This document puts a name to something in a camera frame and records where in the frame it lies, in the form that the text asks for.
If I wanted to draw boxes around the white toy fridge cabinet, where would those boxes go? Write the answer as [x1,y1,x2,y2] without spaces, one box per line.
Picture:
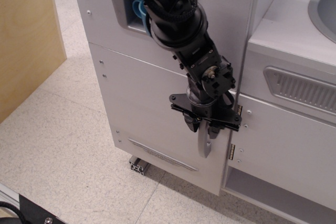
[69,0,259,196]

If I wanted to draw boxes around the grey vent panel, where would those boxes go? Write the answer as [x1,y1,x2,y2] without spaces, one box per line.
[263,66,335,115]

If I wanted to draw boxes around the grey fridge door handle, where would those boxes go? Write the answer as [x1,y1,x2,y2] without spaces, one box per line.
[197,120,212,158]

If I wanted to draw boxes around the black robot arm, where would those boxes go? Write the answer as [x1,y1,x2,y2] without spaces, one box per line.
[144,0,242,139]

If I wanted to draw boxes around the grey sink basin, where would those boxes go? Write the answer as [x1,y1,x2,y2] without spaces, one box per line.
[308,0,335,43]

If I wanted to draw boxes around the aluminium extrusion foot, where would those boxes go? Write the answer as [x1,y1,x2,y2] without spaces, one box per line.
[129,155,151,176]

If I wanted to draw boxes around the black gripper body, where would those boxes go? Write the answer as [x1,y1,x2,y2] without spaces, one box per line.
[169,93,242,132]

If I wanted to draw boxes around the aluminium rail bottom left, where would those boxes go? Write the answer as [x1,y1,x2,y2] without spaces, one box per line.
[0,183,20,218]

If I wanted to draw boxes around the upper brass oven hinge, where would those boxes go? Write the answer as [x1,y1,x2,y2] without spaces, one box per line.
[237,105,243,116]

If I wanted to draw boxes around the light plywood panel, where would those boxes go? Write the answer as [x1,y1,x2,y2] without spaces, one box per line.
[1,0,67,121]

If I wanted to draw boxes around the blue plastic cup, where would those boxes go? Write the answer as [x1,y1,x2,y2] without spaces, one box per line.
[132,0,152,37]

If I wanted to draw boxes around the lower brass oven hinge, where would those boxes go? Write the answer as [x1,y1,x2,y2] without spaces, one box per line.
[228,144,235,160]

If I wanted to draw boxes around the white toy oven cabinet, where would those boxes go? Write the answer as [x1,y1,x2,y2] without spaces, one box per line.
[223,0,335,223]

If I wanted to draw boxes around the brass oven hinge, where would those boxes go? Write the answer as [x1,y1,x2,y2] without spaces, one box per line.
[237,105,243,116]
[228,144,235,160]

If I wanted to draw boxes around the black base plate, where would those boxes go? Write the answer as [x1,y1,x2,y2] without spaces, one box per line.
[19,195,65,224]

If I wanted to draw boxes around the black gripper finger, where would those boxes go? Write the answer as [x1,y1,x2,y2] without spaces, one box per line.
[183,112,202,132]
[208,123,222,140]

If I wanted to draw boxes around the white low fridge door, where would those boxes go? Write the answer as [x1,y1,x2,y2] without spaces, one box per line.
[89,44,229,195]

